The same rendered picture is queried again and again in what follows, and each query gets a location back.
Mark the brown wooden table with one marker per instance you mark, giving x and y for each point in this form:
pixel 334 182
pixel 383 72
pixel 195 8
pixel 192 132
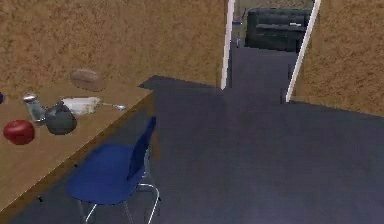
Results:
pixel 43 160

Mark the white dish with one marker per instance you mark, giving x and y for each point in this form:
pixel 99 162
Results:
pixel 81 104

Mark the silver spoon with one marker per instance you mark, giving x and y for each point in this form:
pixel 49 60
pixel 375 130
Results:
pixel 115 106

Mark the brown bread loaf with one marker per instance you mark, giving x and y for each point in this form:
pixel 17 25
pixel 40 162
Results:
pixel 87 80

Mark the red apple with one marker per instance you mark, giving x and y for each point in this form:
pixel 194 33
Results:
pixel 19 132

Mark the blue chair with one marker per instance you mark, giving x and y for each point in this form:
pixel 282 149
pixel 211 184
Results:
pixel 237 24
pixel 110 173

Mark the glass salt shaker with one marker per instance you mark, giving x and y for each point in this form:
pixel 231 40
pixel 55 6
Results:
pixel 33 107

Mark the black sofa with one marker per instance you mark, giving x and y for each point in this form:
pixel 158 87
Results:
pixel 276 30

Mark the dark blue round object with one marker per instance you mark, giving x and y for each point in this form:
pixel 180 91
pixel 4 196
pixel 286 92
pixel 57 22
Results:
pixel 1 98

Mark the grey kettle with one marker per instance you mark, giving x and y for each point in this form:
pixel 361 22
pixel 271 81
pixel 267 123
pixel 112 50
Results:
pixel 61 121

